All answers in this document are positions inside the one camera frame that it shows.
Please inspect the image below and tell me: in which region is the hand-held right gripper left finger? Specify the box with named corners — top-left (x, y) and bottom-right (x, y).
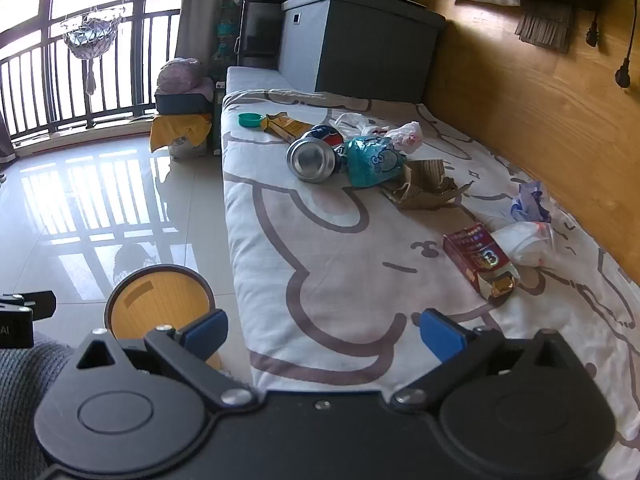
top-left (75, 308), bottom-right (258, 408)

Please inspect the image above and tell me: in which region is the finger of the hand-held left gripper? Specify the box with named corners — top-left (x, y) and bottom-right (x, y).
top-left (0, 290), bottom-right (57, 318)

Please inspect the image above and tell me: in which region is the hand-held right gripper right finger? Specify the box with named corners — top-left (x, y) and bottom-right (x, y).
top-left (390, 308), bottom-right (586, 408)

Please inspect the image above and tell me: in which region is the yellow bin with dark rim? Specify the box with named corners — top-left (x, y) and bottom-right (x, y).
top-left (104, 265), bottom-right (224, 373)

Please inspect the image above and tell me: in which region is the dark red carton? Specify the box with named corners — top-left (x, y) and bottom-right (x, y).
top-left (442, 222), bottom-right (521, 302)

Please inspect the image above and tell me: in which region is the torn brown cardboard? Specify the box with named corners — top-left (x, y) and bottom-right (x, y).
top-left (381, 158), bottom-right (473, 211)

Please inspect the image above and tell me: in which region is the blue and white wrapper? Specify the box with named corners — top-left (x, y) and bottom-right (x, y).
top-left (510, 180), bottom-right (552, 223)

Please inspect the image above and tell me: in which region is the teal snack bag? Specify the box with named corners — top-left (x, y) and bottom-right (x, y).
top-left (344, 135), bottom-right (408, 188)

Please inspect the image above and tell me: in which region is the crushed blue soda can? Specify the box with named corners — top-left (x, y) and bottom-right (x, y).
top-left (286, 138), bottom-right (348, 183)
top-left (301, 124), bottom-right (346, 148)

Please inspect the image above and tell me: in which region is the yellow cardboard box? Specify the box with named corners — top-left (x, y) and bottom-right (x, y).
top-left (263, 112), bottom-right (315, 144)

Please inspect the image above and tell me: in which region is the person's left forearm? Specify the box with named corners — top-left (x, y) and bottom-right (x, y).
top-left (0, 332), bottom-right (77, 480)

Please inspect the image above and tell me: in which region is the cartoon printed bed sheet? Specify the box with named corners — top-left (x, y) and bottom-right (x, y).
top-left (220, 87), bottom-right (640, 461)

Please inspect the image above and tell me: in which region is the brown curtain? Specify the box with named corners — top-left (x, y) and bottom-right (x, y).
top-left (0, 107), bottom-right (17, 163)

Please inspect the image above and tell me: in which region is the white and red plastic bag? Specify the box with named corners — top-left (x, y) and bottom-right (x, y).
top-left (385, 121), bottom-right (425, 155)

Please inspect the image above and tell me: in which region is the dark storage bin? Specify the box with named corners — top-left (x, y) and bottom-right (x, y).
top-left (154, 89), bottom-right (213, 116)

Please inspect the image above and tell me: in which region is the clear white plastic bag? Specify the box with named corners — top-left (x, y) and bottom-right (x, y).
top-left (329, 112), bottom-right (388, 138)

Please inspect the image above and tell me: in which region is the grey mattress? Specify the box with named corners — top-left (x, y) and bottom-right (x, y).
top-left (226, 66), bottom-right (321, 96)

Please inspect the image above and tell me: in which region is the hanging net basket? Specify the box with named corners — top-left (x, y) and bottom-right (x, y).
top-left (60, 5), bottom-right (127, 96)

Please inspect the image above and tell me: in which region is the grey storage box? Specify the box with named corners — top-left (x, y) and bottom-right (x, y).
top-left (277, 0), bottom-right (447, 106)

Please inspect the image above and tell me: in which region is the black shelf unit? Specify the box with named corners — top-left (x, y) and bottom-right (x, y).
top-left (240, 0), bottom-right (306, 68)

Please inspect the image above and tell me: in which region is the beige curtain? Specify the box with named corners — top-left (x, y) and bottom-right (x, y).
top-left (174, 0), bottom-right (236, 61)

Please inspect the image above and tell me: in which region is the black window frame railing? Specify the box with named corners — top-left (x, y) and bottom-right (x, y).
top-left (0, 0), bottom-right (183, 143)

